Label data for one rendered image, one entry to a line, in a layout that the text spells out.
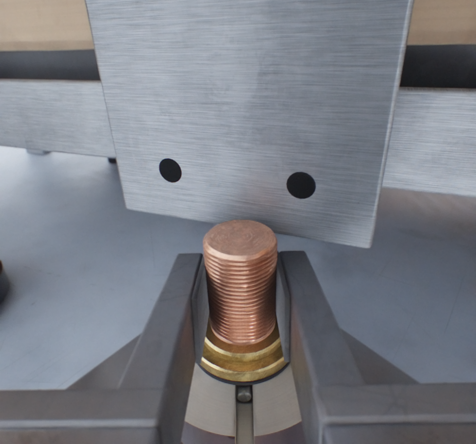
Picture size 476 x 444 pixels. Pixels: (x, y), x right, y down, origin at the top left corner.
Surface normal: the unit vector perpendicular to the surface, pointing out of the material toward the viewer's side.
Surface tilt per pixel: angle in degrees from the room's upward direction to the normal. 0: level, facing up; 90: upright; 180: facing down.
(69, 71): 90
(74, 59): 90
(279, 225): 90
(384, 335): 180
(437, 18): 90
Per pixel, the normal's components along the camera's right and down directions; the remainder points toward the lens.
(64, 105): -0.35, 0.44
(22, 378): -0.03, -0.89
